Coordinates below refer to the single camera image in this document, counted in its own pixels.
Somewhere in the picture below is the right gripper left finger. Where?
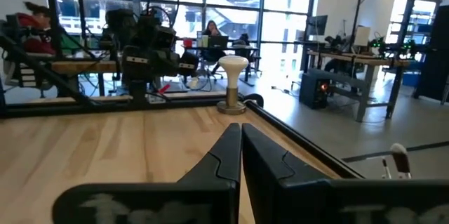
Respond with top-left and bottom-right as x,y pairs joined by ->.
51,122 -> 243,224

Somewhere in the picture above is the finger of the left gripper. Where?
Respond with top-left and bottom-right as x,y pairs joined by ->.
121,48 -> 161,80
159,51 -> 199,77

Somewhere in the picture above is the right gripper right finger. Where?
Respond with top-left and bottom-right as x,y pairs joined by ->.
241,123 -> 449,224

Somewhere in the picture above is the large powder makeup brush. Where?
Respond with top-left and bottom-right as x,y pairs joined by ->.
389,143 -> 412,180

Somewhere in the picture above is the black laptop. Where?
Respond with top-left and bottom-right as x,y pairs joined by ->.
207,35 -> 229,48

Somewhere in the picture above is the white mushroom table lamp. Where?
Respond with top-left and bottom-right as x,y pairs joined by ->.
216,55 -> 250,116

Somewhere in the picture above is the black desk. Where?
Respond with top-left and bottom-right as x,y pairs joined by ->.
175,43 -> 262,84

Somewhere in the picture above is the black computer tower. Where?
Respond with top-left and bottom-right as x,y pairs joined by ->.
298,70 -> 333,110

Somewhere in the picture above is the grey workshop table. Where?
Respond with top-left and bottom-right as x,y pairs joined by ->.
307,50 -> 411,123

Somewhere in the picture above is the black computer monitor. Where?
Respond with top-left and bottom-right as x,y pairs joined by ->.
305,15 -> 329,37

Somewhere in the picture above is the black cabinet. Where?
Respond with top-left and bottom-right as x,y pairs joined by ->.
413,4 -> 449,102

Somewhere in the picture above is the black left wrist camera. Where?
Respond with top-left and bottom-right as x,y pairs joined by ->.
142,23 -> 177,46

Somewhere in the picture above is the black curved corner cable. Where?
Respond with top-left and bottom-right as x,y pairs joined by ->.
241,93 -> 265,109

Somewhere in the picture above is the black rig upright post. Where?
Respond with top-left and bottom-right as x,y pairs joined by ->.
43,0 -> 64,60
74,0 -> 88,41

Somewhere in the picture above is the black background rig frame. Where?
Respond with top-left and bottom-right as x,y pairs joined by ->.
350,0 -> 427,120

